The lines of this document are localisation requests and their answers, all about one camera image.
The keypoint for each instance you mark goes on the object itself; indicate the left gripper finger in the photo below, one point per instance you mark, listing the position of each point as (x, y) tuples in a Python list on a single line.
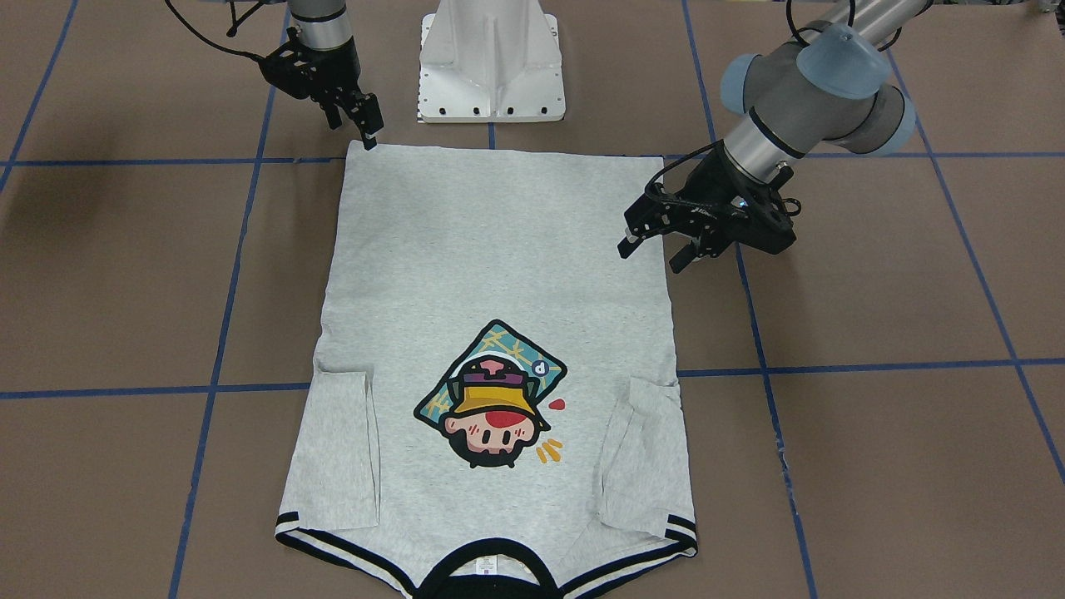
[(649, 215), (691, 251)]

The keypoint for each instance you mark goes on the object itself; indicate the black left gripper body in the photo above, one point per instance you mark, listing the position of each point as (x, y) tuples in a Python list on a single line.
[(709, 190)]

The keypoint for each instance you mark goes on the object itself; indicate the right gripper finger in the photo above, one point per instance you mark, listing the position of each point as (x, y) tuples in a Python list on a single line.
[(333, 115), (365, 113)]

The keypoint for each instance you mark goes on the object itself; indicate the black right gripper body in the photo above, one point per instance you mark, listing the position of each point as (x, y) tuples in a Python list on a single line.
[(330, 71)]

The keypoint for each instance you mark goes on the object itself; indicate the grey cartoon print t-shirt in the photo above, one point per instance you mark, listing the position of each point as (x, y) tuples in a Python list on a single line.
[(494, 409)]

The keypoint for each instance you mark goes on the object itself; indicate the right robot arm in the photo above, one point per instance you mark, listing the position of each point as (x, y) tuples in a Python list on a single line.
[(323, 25)]

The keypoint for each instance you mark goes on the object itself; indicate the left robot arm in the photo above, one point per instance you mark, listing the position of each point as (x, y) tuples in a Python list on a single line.
[(828, 83)]

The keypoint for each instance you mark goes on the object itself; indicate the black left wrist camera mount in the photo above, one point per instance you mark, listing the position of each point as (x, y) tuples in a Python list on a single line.
[(759, 217)]

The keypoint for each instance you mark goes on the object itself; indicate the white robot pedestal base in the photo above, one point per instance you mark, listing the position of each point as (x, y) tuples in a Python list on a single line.
[(490, 62)]

